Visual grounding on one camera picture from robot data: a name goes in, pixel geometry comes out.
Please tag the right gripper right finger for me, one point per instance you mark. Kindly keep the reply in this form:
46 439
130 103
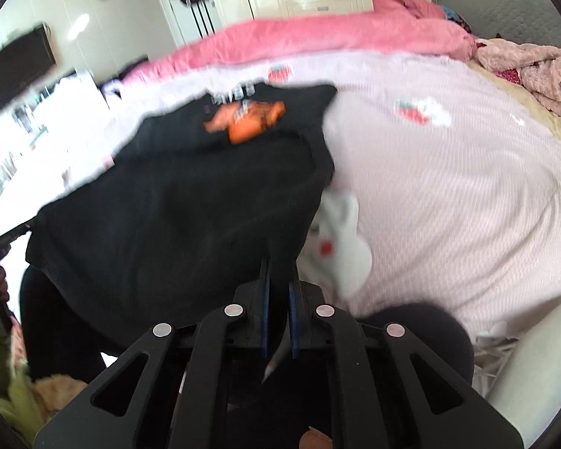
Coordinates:
381 388

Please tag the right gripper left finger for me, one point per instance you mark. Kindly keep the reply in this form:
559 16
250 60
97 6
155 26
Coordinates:
171 387

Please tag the black shirt with orange patches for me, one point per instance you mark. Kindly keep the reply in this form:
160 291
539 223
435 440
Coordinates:
195 205

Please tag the cluttered white desk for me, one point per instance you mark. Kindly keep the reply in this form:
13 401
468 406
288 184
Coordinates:
70 147

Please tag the lilac strawberry bed sheet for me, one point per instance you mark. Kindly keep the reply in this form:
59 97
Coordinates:
445 188

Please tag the dusty pink fuzzy garment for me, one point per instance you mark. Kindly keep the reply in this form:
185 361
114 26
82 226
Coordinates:
538 67

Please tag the pink blanket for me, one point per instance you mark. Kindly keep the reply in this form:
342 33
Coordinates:
411 26

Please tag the grey padded headboard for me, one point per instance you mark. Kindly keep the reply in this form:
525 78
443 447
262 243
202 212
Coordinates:
519 21

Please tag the black wall television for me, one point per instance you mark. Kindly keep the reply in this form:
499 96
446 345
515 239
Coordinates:
22 62

